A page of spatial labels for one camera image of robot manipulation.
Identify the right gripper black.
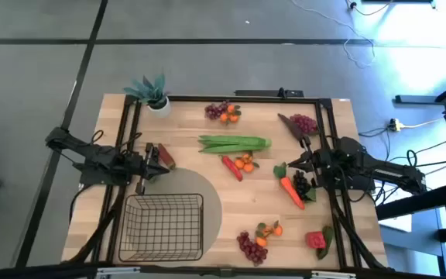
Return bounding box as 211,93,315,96
287,135,340,188

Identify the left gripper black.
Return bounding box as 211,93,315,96
124,142,170,195

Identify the red and green pepper toy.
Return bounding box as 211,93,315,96
157,143,177,171

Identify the black grape bunch toy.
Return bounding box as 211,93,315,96
292,170,317,203

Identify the orange carrot toy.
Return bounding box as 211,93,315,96
272,161,306,211

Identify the dark purple eggplant toy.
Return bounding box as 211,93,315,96
276,112,306,141

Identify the red grape bunch toy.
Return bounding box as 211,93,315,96
289,113,320,136
236,231,269,267

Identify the orange tangerine cluster toy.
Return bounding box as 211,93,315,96
218,103,242,125
233,150,260,174
254,219,284,248

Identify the green leafy vegetable toy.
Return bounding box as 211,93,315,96
197,134,273,154

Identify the red chili pepper toy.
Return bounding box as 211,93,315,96
219,154,244,182

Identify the round grey placemat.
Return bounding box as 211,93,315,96
137,167,223,259

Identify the artificial plant in white pot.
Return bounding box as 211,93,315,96
122,72,172,119

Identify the purple grape bunch toy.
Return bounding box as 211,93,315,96
204,99,231,120

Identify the black mounting bar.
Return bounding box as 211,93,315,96
234,88,305,98

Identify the black beam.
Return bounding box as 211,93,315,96
376,181,446,222

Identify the black stand foot bar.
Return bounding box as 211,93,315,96
394,94,446,105

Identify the black wire basket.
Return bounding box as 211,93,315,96
117,192,205,263

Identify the black aluminium table frame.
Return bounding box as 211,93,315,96
62,95,396,279

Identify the white floor cable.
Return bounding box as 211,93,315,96
290,0,377,69

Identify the white cable with black plug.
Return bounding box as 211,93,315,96
345,0,395,17

